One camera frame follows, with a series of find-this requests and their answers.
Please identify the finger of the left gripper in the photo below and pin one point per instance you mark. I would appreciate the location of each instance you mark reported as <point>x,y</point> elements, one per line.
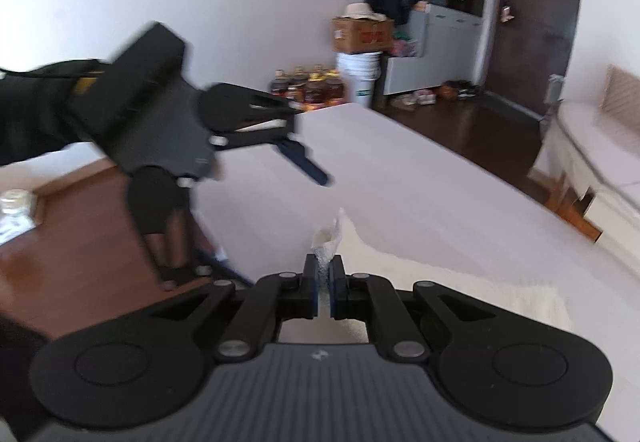
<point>159,206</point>
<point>240,117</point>

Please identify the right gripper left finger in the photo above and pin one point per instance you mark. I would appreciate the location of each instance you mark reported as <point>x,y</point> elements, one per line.
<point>147,364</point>

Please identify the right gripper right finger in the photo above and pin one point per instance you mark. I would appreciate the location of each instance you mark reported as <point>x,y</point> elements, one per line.
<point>494,365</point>

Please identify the black sleeved left forearm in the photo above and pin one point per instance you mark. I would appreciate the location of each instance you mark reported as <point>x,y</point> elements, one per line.
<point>34,109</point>

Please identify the oil bottles group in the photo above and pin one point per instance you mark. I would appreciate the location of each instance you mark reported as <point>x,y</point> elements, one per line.
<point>311,89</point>

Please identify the white plastic bucket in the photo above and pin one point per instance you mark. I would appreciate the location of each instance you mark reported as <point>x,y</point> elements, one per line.
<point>359,73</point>

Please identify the clear water bottle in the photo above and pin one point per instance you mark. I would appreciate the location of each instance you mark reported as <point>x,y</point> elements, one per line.
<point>17,214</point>

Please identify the cardboard box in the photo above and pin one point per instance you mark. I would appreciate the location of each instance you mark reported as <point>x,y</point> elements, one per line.
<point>351,36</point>

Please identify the straw hat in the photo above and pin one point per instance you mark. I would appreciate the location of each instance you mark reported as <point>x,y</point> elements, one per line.
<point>362,11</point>

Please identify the shoes on floor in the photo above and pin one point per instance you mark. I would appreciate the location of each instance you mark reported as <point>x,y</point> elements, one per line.
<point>448,91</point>

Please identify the grey cabinet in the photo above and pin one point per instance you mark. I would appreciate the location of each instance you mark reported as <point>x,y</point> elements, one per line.
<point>446,34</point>

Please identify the dark wooden door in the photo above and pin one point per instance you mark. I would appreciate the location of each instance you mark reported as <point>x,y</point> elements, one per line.
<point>532,42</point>

